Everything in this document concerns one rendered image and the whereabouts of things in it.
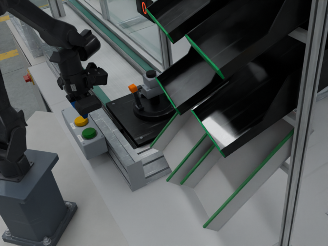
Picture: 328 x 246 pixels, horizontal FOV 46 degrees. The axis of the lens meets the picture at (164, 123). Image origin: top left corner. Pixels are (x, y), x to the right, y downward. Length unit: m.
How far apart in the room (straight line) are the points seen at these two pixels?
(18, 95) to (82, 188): 2.30
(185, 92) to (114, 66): 0.75
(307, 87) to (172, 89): 0.32
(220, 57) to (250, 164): 0.27
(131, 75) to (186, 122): 0.55
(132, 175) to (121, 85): 0.46
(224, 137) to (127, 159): 0.40
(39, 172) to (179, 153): 0.33
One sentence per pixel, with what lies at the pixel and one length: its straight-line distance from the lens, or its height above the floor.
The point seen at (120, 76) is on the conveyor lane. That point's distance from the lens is 1.47.
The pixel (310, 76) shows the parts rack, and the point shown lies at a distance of 0.62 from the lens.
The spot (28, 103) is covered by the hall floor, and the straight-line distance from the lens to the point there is 3.23.
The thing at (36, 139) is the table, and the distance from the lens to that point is 1.36.
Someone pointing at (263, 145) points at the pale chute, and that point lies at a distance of 0.80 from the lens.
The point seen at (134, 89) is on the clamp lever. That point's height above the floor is 1.07.
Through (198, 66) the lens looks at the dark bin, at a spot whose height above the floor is 1.23.
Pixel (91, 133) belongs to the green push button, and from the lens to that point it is 1.13.
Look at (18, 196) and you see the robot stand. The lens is 0.90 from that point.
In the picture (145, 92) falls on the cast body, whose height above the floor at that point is 1.04.
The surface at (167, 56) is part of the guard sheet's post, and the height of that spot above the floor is 1.02.
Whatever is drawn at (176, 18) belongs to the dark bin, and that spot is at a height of 1.36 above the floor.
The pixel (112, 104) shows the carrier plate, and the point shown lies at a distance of 1.23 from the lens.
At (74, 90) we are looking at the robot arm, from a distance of 1.02.
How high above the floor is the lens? 1.66
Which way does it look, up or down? 39 degrees down
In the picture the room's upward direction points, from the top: 8 degrees counter-clockwise
